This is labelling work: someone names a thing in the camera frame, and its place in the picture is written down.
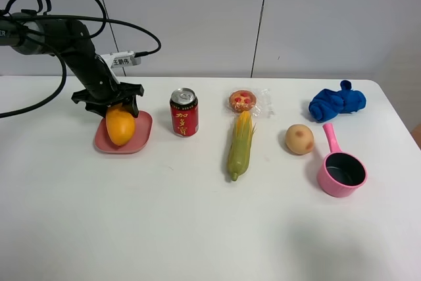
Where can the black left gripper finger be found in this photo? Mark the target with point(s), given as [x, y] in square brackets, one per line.
[99, 109]
[131, 106]

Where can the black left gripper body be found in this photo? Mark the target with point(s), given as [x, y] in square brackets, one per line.
[108, 93]

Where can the yellow mango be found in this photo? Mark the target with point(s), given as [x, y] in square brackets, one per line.
[120, 124]

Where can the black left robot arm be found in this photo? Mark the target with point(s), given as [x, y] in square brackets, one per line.
[68, 40]

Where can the pink plate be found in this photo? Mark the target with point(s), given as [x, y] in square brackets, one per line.
[144, 123]

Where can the red drink can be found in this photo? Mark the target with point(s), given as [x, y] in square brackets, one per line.
[184, 112]

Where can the green yellow corn cob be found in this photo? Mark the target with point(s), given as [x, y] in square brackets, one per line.
[240, 149]

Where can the wrapped fruit tart pastry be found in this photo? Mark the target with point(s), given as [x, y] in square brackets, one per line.
[255, 101]

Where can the tan potato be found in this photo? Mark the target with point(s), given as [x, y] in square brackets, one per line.
[299, 139]

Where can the blue rolled towel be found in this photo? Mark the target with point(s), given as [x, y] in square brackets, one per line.
[327, 104]

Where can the pink saucepan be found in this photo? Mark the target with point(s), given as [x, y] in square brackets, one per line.
[341, 173]

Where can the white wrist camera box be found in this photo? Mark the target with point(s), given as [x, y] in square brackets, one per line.
[121, 59]

